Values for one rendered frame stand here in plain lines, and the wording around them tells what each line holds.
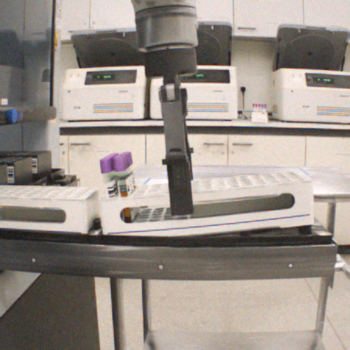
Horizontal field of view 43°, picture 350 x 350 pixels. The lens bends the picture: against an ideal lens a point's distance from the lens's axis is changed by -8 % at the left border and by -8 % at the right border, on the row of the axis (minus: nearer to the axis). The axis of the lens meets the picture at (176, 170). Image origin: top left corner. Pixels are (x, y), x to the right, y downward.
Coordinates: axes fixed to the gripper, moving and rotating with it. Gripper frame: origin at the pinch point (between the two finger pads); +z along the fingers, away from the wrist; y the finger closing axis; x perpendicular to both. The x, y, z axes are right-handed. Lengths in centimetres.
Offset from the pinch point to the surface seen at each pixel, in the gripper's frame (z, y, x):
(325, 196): 8.3, 25.1, -27.8
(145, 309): 49, 69, 19
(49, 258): 7.1, -6.7, 19.3
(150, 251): 6.7, -6.7, 4.7
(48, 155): -4, 48, 36
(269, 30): -63, 258, -58
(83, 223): 2.7, -4.9, 13.8
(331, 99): -11, 230, -91
